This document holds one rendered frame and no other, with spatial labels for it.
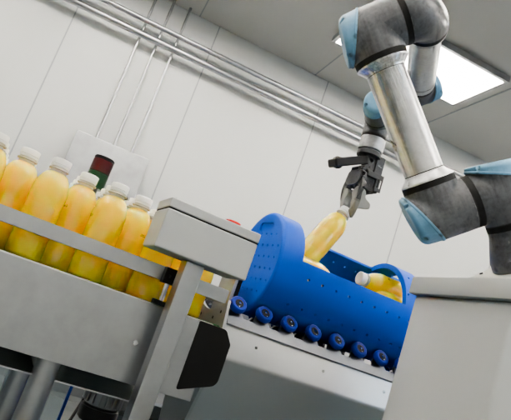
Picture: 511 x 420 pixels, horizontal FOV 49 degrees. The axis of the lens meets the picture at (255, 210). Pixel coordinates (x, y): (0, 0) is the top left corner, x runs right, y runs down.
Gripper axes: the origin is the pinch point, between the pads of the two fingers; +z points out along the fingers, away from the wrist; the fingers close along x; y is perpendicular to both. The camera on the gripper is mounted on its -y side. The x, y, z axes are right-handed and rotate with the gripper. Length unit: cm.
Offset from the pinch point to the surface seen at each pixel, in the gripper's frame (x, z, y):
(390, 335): -12.9, 30.1, 16.3
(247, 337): -12.4, 42.0, -24.0
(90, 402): 27, 73, -46
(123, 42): 334, -154, -55
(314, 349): -11.8, 39.8, -4.6
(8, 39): 343, -116, -137
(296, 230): -10.1, 12.5, -18.7
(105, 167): 33, 8, -64
